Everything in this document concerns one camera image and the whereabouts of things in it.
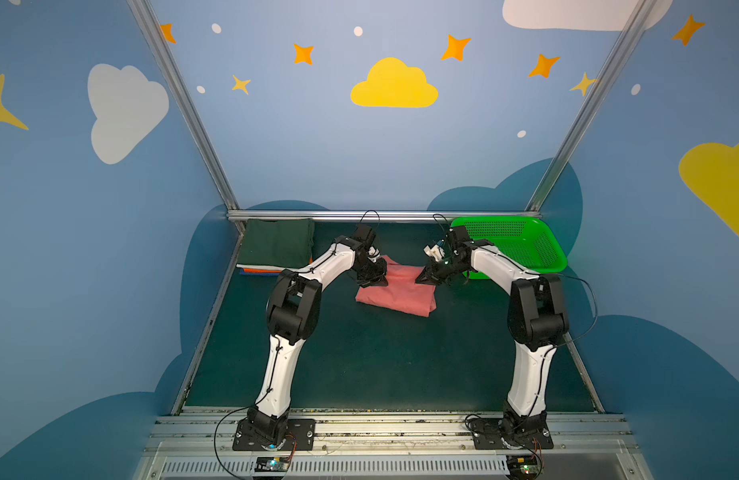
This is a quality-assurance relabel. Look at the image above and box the folded orange t-shirt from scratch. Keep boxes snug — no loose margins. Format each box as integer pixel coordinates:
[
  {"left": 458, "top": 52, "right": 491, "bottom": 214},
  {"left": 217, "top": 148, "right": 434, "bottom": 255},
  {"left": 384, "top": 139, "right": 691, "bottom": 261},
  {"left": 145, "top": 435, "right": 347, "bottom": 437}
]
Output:
[{"left": 239, "top": 266, "right": 285, "bottom": 276}]

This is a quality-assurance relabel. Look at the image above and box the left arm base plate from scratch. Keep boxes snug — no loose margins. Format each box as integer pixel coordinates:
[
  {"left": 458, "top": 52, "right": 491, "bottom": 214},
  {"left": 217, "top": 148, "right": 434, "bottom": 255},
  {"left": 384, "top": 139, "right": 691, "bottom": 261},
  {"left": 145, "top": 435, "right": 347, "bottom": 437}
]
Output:
[{"left": 232, "top": 418, "right": 317, "bottom": 452}]

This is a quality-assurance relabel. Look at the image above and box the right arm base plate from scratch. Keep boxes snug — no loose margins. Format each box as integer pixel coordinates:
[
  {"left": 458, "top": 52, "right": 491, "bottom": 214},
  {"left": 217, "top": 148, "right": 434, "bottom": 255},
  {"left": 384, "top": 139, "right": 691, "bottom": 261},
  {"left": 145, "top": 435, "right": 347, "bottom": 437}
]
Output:
[{"left": 463, "top": 416, "right": 555, "bottom": 451}]

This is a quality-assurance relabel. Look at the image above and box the pink red t-shirt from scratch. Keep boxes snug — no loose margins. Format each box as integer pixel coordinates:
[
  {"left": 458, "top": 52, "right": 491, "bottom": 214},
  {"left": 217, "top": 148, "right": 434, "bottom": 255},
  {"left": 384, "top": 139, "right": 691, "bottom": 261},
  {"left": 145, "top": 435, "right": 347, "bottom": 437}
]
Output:
[{"left": 356, "top": 255, "right": 437, "bottom": 318}]

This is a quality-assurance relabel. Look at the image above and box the rear aluminium frame bar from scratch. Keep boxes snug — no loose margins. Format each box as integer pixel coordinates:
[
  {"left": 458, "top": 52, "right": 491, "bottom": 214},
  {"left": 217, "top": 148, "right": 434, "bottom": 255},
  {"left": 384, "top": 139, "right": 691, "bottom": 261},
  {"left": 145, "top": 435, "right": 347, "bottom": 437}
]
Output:
[{"left": 227, "top": 209, "right": 541, "bottom": 223}]

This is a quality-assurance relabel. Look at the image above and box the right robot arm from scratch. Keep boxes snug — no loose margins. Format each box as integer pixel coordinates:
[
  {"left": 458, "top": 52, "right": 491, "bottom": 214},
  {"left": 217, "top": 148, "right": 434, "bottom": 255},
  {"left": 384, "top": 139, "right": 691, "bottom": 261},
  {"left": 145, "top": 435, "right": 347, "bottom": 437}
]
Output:
[{"left": 415, "top": 226, "right": 569, "bottom": 449}]

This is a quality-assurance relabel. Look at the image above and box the aluminium frame post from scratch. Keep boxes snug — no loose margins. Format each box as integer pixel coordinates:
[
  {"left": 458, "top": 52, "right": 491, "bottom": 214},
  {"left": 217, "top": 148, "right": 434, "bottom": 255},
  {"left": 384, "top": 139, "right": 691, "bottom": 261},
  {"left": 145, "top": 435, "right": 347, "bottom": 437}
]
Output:
[
  {"left": 127, "top": 0, "right": 239, "bottom": 211},
  {"left": 525, "top": 0, "right": 657, "bottom": 215}
]

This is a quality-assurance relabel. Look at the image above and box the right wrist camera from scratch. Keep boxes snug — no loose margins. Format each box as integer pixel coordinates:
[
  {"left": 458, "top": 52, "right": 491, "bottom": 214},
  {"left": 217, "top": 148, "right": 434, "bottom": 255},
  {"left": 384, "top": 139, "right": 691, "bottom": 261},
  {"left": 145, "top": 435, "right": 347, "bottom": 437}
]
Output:
[{"left": 423, "top": 244, "right": 445, "bottom": 262}]

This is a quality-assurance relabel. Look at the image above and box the left aluminium frame post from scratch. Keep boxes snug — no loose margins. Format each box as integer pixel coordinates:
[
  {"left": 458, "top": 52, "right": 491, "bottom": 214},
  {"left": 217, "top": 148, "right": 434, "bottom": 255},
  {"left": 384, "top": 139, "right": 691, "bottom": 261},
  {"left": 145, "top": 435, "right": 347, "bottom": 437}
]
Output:
[{"left": 127, "top": 0, "right": 239, "bottom": 211}]

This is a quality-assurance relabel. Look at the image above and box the left controller board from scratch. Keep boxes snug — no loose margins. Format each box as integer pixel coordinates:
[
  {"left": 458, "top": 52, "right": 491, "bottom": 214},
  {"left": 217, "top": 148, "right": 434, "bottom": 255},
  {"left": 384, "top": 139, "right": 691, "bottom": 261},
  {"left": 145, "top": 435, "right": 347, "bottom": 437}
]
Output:
[{"left": 255, "top": 457, "right": 291, "bottom": 473}]

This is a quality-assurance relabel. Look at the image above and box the right aluminium frame post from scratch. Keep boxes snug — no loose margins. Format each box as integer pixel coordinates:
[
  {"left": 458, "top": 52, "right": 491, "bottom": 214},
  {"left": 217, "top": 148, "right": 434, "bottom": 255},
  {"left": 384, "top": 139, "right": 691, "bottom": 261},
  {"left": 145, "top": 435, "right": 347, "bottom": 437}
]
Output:
[{"left": 525, "top": 0, "right": 657, "bottom": 215}]

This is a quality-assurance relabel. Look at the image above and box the folded white t-shirt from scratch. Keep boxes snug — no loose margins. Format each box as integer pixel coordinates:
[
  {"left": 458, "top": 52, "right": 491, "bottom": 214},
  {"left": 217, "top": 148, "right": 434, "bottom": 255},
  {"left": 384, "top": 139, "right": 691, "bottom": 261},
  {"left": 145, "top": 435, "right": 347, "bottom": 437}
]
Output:
[{"left": 236, "top": 263, "right": 293, "bottom": 272}]

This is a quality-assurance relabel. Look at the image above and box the controller board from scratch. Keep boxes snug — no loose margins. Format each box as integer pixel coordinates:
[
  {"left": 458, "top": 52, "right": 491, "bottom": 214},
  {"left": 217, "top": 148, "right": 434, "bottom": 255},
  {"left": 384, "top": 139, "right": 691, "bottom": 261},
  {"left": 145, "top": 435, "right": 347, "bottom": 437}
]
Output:
[
  {"left": 507, "top": 456, "right": 543, "bottom": 479},
  {"left": 255, "top": 457, "right": 291, "bottom": 473}
]

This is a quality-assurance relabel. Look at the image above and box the folded blue t-shirt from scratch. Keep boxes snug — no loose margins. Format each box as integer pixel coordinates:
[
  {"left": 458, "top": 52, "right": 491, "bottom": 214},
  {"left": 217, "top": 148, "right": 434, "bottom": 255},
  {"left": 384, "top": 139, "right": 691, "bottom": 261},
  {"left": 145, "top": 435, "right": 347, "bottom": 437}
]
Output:
[{"left": 239, "top": 269, "right": 281, "bottom": 276}]

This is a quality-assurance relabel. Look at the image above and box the aluminium front rail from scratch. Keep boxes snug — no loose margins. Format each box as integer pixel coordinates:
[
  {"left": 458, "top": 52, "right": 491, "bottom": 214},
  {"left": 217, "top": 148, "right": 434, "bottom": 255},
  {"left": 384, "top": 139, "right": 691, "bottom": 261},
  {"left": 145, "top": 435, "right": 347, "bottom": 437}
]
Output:
[{"left": 134, "top": 408, "right": 653, "bottom": 479}]

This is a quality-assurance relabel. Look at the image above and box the green plastic basket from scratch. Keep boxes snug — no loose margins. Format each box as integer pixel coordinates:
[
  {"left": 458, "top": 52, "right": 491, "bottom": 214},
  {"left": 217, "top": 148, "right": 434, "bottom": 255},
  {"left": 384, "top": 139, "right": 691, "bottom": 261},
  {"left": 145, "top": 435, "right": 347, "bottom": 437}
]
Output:
[{"left": 451, "top": 216, "right": 567, "bottom": 274}]

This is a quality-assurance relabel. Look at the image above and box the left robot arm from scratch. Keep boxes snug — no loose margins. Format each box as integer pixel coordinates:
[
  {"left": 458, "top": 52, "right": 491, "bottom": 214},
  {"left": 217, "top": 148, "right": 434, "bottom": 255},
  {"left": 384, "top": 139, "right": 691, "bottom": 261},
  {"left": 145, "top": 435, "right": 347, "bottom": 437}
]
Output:
[{"left": 246, "top": 225, "right": 387, "bottom": 446}]

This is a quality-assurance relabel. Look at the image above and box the right controller board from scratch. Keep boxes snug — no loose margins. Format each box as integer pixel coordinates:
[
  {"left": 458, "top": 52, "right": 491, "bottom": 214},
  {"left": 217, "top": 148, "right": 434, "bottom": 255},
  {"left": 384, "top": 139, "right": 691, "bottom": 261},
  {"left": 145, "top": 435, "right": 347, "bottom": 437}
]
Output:
[{"left": 507, "top": 456, "right": 543, "bottom": 479}]

